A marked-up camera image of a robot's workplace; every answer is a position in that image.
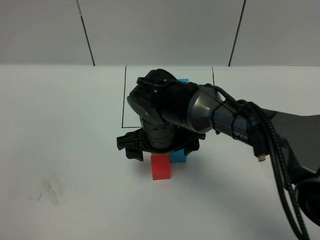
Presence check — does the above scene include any red block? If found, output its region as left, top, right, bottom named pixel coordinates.
left=150, top=153, right=171, bottom=181

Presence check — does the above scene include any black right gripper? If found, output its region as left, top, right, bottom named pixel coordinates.
left=116, top=118, right=206, bottom=162

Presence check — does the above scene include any orange block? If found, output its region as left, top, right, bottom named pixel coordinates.
left=151, top=152, right=170, bottom=156

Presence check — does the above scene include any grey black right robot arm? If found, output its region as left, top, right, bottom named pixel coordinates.
left=116, top=69, right=320, bottom=224

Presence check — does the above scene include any blue template block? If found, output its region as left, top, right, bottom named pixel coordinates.
left=177, top=78, right=189, bottom=84

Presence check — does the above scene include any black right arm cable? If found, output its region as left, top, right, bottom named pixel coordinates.
left=204, top=83, right=312, bottom=240

